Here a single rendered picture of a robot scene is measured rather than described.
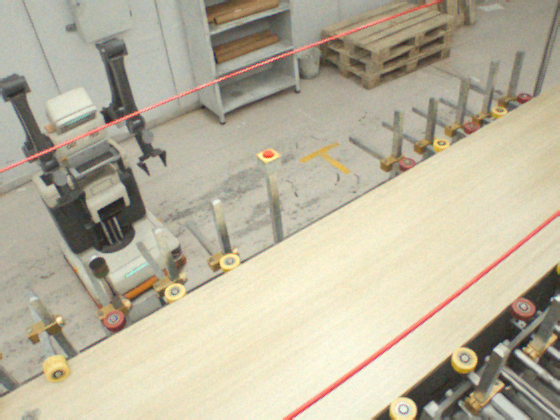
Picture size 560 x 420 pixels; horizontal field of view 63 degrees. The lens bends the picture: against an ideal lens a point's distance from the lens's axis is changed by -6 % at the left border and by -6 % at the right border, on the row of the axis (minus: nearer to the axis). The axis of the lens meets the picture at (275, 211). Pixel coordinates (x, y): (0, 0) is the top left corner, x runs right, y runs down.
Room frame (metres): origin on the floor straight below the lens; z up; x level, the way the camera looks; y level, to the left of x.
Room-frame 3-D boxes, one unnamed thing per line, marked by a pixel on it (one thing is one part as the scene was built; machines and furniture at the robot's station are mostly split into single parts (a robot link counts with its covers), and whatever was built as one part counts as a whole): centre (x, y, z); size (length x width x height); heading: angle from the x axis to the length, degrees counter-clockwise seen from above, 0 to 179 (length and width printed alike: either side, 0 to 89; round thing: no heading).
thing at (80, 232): (2.30, 1.10, 0.59); 0.55 x 0.34 x 0.83; 125
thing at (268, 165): (1.57, 0.00, 1.18); 0.07 x 0.07 x 0.08; 30
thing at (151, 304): (1.22, 0.65, 0.75); 0.26 x 0.01 x 0.10; 120
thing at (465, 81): (2.18, -1.07, 0.90); 0.04 x 0.04 x 0.48; 30
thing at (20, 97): (1.73, 0.96, 1.41); 0.11 x 0.06 x 0.43; 126
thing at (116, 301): (1.19, 0.66, 0.92); 0.04 x 0.04 x 0.48; 30
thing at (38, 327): (1.05, 0.90, 0.95); 0.14 x 0.06 x 0.05; 120
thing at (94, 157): (1.99, 0.88, 0.99); 0.28 x 0.16 x 0.22; 125
